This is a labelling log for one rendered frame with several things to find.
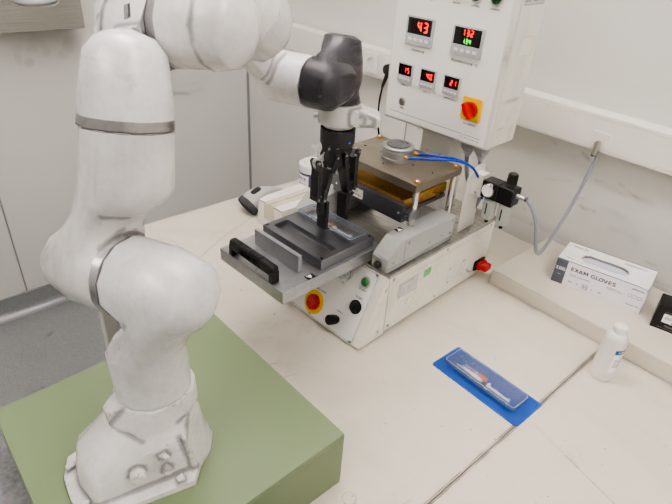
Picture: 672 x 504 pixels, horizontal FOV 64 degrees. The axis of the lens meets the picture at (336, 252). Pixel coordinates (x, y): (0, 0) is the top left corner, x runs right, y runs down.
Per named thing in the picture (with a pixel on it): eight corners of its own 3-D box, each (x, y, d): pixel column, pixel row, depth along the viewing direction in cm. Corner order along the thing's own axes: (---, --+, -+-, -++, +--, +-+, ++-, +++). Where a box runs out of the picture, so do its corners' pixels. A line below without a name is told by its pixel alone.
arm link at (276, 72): (291, -21, 76) (362, 72, 105) (190, -33, 84) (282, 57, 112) (266, 53, 76) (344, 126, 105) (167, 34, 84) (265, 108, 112)
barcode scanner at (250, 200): (284, 194, 194) (284, 174, 190) (297, 202, 190) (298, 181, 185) (235, 209, 183) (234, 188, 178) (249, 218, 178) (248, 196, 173)
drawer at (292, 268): (316, 223, 141) (318, 195, 136) (379, 258, 128) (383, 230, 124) (220, 262, 122) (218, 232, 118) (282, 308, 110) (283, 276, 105)
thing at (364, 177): (384, 170, 151) (388, 137, 146) (449, 198, 138) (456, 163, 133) (340, 186, 140) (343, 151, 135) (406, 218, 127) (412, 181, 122)
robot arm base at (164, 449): (88, 546, 74) (62, 482, 66) (53, 453, 87) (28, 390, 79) (234, 463, 85) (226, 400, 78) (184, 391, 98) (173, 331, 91)
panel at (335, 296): (272, 288, 145) (295, 224, 141) (351, 345, 128) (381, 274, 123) (266, 288, 144) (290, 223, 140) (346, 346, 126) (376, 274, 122)
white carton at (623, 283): (563, 262, 158) (570, 240, 154) (648, 293, 146) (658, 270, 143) (549, 279, 149) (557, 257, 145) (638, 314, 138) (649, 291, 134)
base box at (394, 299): (395, 226, 179) (402, 178, 170) (493, 275, 157) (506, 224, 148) (267, 286, 147) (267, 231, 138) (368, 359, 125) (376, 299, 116)
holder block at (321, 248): (315, 213, 137) (315, 204, 136) (373, 245, 125) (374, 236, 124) (262, 233, 127) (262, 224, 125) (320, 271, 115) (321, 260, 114)
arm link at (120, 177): (126, 137, 57) (9, 111, 64) (131, 344, 66) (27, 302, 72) (194, 129, 67) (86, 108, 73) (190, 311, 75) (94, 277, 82)
